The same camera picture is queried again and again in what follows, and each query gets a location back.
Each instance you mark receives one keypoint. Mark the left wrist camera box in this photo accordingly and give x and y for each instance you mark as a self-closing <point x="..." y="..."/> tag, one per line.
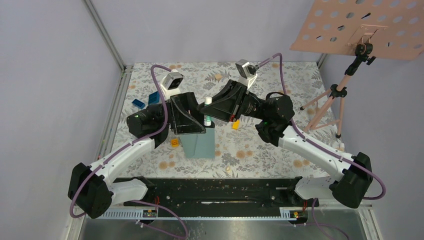
<point x="170" y="83"/>

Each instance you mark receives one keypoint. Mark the white slotted cable duct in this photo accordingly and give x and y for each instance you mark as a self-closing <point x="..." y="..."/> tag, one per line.
<point x="150" y="214"/>

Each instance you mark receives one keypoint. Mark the teal paper envelope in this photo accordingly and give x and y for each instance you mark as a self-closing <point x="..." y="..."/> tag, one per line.
<point x="199" y="145"/>

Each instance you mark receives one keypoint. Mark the floral patterned table mat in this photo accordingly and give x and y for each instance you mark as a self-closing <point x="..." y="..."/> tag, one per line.
<point x="240" y="149"/>

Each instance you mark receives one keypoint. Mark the small blue lego brick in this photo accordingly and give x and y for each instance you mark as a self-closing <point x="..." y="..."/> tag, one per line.
<point x="139" y="104"/>

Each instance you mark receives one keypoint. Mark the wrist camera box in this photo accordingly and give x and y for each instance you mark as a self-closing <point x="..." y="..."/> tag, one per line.
<point x="247" y="72"/>
<point x="170" y="83"/>

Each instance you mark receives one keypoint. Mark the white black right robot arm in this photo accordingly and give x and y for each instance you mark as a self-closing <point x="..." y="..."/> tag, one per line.
<point x="349" y="175"/>

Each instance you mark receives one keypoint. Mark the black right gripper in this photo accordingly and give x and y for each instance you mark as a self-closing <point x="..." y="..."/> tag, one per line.
<point x="224" y="107"/>

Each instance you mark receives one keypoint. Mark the small orange lego brick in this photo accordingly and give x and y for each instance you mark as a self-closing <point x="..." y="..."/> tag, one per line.
<point x="174" y="143"/>

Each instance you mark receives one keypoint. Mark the aluminium frame post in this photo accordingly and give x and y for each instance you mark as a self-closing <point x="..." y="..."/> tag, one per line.
<point x="104" y="34"/>

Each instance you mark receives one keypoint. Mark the yellow rectangular block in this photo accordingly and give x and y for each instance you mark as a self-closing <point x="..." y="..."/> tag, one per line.
<point x="235" y="125"/>

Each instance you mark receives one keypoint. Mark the large blue lego brick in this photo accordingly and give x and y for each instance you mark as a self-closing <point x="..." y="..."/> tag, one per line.
<point x="154" y="98"/>

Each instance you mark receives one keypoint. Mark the pink music stand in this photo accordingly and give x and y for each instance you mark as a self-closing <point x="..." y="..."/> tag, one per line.
<point x="365" y="29"/>

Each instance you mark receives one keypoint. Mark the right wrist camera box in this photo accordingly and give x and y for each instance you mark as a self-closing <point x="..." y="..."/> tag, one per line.
<point x="247" y="72"/>

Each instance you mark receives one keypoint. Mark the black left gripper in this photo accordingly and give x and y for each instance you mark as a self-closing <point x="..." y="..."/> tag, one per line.
<point x="182" y="122"/>

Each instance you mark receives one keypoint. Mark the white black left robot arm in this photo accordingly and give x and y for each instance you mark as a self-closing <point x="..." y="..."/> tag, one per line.
<point x="93" y="188"/>

